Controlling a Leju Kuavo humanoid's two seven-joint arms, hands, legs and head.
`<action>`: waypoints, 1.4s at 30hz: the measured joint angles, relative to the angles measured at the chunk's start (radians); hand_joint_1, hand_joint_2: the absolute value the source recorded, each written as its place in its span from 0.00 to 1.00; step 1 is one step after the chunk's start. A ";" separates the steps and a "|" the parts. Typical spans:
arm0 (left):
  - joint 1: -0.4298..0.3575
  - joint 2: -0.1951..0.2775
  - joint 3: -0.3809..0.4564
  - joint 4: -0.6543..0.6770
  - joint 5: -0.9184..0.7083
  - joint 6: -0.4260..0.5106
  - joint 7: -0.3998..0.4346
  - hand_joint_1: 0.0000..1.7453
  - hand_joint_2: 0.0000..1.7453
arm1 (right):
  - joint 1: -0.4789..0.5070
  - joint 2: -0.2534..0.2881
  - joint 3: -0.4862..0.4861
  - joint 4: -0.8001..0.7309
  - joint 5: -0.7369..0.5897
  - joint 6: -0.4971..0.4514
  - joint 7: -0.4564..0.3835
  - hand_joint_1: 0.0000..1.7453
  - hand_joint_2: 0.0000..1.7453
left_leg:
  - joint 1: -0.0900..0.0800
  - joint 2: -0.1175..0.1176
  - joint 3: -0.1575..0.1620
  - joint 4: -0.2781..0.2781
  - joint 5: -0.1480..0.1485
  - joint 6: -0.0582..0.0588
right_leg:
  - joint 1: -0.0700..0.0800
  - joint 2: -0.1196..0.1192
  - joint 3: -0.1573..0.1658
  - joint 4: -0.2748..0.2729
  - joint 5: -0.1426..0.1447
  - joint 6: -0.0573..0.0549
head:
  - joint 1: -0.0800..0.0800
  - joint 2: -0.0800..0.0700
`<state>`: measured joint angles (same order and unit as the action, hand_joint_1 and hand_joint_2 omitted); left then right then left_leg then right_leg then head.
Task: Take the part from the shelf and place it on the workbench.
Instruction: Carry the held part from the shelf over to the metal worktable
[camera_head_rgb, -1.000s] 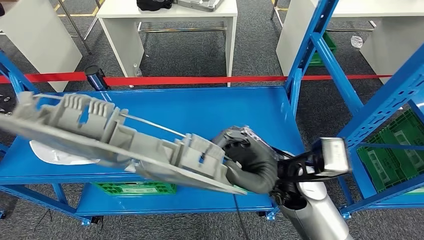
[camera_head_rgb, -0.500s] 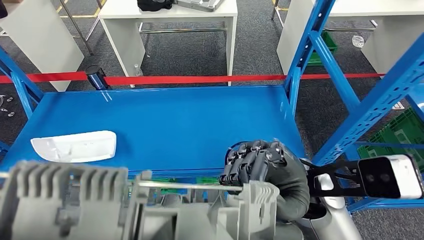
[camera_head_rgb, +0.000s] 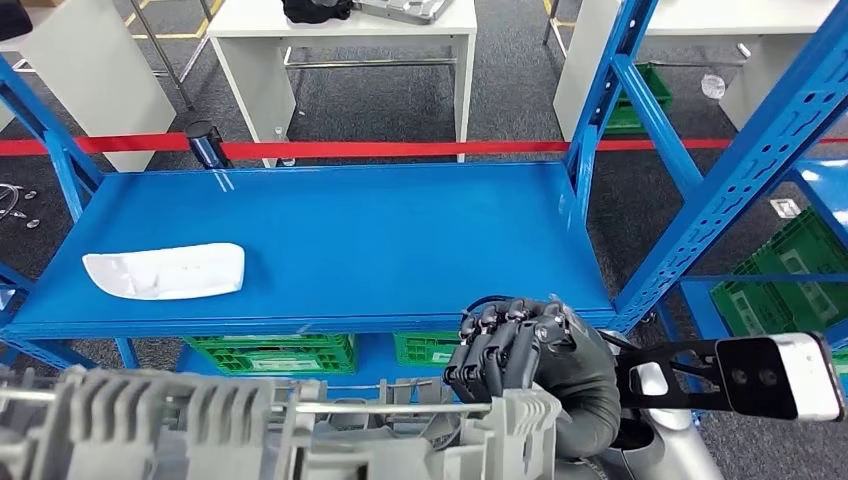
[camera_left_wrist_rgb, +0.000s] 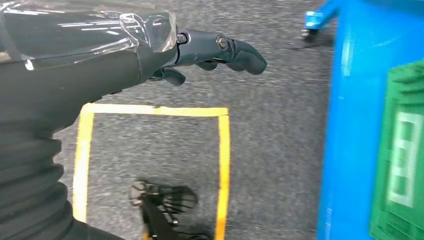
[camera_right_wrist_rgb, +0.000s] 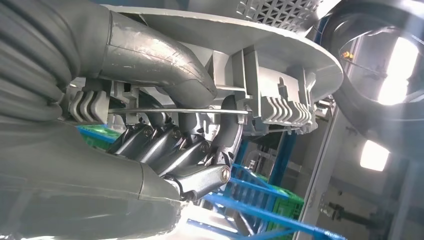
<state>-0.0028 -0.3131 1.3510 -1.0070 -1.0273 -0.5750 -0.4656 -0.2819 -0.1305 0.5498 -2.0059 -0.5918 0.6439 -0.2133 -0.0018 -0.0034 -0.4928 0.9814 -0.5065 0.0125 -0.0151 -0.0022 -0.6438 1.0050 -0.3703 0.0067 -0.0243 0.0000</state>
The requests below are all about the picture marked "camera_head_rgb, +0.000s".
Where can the white plastic mirror cover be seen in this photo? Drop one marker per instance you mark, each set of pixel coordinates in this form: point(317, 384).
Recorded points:
point(172, 272)

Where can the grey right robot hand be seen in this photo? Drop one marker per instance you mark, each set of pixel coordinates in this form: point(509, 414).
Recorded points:
point(570, 358)

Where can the metal floor socket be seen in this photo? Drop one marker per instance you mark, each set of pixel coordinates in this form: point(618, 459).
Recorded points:
point(786, 208)

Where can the chrome star emblem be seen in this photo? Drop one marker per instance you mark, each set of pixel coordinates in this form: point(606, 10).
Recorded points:
point(5, 199)

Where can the red barrier belt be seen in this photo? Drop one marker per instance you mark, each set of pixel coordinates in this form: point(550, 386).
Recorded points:
point(99, 144)
point(397, 149)

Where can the black rounded object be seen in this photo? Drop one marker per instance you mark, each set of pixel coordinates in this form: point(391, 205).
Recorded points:
point(13, 18)

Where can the clear plastic bottle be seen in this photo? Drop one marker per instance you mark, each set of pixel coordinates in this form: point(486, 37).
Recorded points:
point(283, 132)

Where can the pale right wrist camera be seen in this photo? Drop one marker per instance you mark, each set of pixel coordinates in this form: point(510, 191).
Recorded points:
point(802, 378)

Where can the black barrier post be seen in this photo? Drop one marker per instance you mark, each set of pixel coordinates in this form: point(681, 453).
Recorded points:
point(206, 146)

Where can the chrome tube frame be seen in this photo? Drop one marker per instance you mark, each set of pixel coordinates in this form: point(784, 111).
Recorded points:
point(160, 53)

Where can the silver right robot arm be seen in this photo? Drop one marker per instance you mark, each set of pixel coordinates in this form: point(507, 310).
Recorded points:
point(669, 444)

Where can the white table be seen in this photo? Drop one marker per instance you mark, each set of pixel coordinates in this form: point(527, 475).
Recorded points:
point(258, 79)
point(99, 79)
point(583, 73)

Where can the silver metal case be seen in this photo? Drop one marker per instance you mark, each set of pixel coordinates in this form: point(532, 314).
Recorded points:
point(404, 9)

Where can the black bag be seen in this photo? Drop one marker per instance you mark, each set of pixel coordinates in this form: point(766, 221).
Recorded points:
point(316, 11)

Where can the blue metal shelf rack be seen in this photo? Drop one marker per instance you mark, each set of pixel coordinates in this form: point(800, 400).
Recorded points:
point(702, 308)
point(331, 245)

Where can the grey plastic wheel cover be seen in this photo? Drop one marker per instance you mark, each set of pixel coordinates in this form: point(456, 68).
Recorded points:
point(218, 411)

